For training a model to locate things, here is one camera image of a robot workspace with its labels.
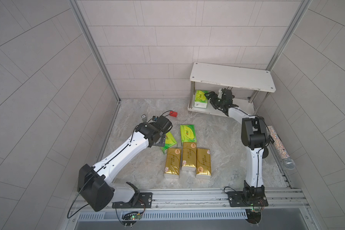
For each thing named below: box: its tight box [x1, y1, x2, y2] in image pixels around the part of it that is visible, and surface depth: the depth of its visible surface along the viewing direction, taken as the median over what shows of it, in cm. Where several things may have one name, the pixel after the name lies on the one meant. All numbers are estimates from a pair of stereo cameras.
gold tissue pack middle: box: [181, 141, 197, 172], surface depth 82 cm
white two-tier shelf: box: [187, 62, 276, 117], surface depth 91 cm
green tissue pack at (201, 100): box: [194, 90, 209, 109], surface depth 103 cm
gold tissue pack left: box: [163, 147, 182, 179], surface depth 79 cm
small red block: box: [169, 111, 178, 118], surface depth 110 cm
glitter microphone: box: [266, 125, 296, 170], surface depth 69 cm
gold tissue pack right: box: [195, 147, 212, 180], surface depth 79 cm
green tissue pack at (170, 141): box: [161, 131, 178, 155], surface depth 88 cm
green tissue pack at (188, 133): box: [180, 124, 197, 147], surface depth 91 cm
